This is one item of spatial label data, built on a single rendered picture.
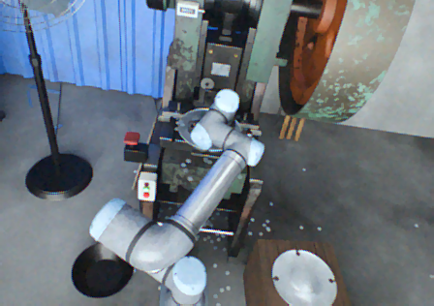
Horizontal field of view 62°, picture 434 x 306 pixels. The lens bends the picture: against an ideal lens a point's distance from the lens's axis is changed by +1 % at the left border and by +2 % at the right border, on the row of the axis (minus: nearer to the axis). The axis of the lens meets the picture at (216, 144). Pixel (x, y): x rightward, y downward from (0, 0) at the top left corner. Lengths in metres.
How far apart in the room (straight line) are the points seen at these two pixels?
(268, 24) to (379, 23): 0.40
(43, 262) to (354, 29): 1.79
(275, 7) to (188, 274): 0.95
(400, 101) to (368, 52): 2.22
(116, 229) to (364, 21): 0.85
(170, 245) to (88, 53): 2.33
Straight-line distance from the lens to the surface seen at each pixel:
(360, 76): 1.18
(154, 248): 0.89
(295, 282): 1.74
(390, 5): 1.15
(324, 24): 1.45
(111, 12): 2.82
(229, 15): 1.41
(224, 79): 1.51
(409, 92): 3.32
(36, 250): 2.19
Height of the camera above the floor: 1.81
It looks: 42 degrees down
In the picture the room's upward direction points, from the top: 11 degrees clockwise
